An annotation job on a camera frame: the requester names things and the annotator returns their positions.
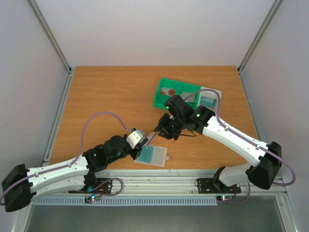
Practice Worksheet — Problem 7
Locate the right aluminium frame post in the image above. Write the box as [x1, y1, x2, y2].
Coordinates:
[237, 0, 283, 75]

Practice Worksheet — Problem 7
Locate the left aluminium frame post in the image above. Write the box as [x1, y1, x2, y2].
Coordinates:
[27, 0, 71, 73]

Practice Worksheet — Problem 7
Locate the white red floral card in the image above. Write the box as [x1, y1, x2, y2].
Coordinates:
[180, 91, 196, 102]

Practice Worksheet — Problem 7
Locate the right circuit board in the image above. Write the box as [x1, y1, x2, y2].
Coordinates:
[217, 195, 236, 202]

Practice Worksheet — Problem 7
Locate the aluminium frame post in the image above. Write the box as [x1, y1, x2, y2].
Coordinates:
[27, 0, 71, 73]
[237, 0, 283, 75]

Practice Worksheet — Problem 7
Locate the teal card in bin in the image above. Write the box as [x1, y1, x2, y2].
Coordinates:
[199, 96, 216, 109]

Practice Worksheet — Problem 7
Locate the white bin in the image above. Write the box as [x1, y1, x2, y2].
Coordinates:
[197, 89, 222, 113]

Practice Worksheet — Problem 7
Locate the aluminium front rail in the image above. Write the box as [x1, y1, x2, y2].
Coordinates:
[24, 169, 288, 196]

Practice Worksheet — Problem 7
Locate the left circuit board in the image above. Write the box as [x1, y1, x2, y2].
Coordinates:
[84, 195, 100, 203]

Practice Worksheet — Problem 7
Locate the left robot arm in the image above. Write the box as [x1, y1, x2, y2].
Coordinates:
[0, 135, 148, 212]

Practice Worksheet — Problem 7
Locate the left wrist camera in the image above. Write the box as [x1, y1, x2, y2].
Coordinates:
[126, 129, 146, 149]

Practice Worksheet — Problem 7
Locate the grey slotted cable duct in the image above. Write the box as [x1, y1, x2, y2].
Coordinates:
[33, 196, 217, 206]

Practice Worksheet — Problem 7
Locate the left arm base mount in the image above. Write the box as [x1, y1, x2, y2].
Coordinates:
[69, 178, 113, 194]

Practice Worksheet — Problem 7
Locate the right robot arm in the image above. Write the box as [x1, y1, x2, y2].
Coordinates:
[154, 95, 282, 192]

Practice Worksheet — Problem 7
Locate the green bin left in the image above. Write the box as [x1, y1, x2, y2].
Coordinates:
[153, 78, 181, 109]

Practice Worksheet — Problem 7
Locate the red patterned card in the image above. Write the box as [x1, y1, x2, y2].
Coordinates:
[159, 87, 177, 97]

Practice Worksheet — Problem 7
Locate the circuit board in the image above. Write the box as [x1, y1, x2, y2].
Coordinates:
[217, 195, 236, 202]
[84, 195, 100, 203]

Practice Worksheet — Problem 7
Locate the white card holder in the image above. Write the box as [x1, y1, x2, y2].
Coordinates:
[134, 146, 168, 167]

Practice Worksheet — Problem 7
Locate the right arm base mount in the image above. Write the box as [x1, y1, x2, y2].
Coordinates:
[195, 178, 241, 194]

